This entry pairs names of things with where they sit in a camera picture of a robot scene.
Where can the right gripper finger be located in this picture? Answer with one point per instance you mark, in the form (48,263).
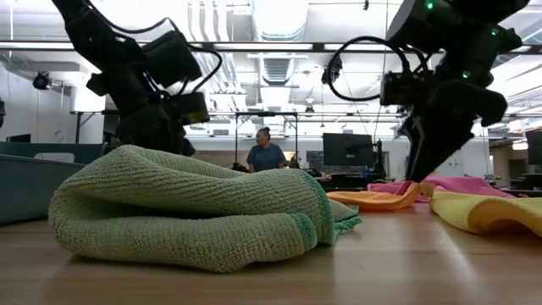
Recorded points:
(408,135)
(436,148)

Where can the orange microfiber towel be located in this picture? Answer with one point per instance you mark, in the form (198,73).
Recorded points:
(372,200)

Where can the pale green teal-edged towel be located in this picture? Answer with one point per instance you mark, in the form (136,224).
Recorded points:
(169,212)

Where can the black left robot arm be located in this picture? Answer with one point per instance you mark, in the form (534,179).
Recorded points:
(97,42)

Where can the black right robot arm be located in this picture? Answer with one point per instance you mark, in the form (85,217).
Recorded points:
(466,25)

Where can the pink microfiber towel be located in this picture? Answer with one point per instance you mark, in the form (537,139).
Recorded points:
(466,186)

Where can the yellow microfiber towel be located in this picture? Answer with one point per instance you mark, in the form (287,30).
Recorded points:
(474,212)

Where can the white building column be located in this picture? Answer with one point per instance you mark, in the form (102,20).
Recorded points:
(456,167)

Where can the black background shelf rack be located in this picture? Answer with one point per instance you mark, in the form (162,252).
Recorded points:
(91,113)

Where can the black computer monitor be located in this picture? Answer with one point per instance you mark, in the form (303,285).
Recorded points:
(534,146)
(347,150)
(19,138)

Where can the black ceiling spotlight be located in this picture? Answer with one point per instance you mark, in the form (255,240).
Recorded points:
(42,80)
(334,70)

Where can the person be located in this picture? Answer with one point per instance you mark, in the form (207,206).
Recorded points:
(266,156)

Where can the teal plastic bin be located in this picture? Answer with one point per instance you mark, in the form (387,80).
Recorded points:
(25,190)

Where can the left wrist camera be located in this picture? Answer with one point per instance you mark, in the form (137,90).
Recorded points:
(190,108)

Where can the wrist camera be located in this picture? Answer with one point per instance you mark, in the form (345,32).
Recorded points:
(402,89)
(190,108)

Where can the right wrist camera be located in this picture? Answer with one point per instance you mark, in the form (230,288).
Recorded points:
(402,89)

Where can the black background robot frame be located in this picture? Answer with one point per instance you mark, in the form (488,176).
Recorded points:
(267,114)

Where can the silver ventilation duct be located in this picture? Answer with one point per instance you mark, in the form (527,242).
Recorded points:
(279,17)

